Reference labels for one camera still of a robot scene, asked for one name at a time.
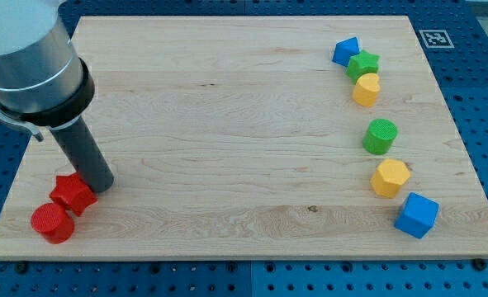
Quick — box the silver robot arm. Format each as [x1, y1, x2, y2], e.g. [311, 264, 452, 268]
[0, 0, 95, 140]

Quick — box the blue cube block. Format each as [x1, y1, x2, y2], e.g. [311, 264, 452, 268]
[394, 192, 439, 239]

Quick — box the light wooden board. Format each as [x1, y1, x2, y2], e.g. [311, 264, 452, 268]
[0, 16, 488, 262]

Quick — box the yellow heart block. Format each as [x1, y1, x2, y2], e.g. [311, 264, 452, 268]
[352, 73, 381, 107]

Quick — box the green cylinder block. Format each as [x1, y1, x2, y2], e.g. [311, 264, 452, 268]
[362, 118, 398, 155]

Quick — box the blue pentagon block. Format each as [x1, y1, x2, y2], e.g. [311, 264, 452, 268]
[332, 37, 360, 67]

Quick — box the green star block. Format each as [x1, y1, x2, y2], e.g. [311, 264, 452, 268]
[346, 50, 380, 84]

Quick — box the yellow hexagon block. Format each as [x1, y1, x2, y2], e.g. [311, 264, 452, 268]
[370, 158, 410, 199]

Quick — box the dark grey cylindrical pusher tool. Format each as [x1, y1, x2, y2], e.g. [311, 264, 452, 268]
[50, 116, 114, 193]

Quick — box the red star block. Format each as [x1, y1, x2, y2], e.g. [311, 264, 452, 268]
[49, 172, 97, 217]

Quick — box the red cylinder block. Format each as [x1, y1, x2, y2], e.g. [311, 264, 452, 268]
[31, 203, 74, 244]

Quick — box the white fiducial marker tag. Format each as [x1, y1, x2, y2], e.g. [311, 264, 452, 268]
[419, 29, 454, 49]

